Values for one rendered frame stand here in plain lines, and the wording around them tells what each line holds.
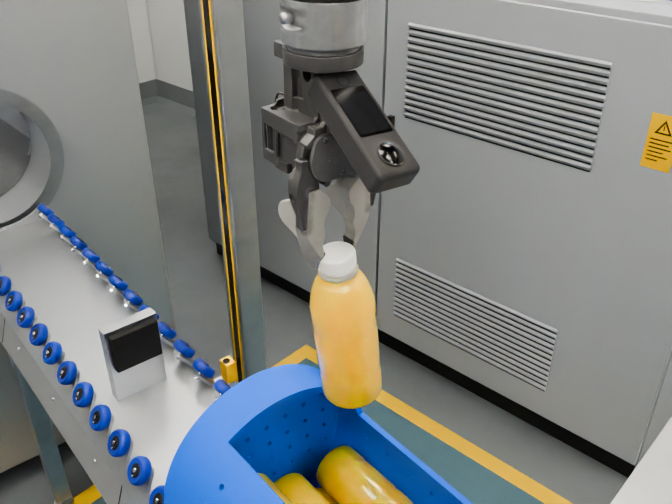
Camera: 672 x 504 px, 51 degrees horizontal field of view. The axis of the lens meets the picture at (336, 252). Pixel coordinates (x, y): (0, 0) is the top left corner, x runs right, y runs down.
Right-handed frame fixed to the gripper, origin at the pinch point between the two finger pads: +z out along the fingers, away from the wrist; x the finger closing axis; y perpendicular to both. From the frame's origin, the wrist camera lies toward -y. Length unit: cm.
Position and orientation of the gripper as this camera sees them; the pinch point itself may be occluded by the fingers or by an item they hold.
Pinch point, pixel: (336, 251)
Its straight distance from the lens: 69.8
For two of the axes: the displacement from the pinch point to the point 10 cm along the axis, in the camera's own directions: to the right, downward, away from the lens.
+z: -0.1, 8.5, 5.2
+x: -7.8, 3.2, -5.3
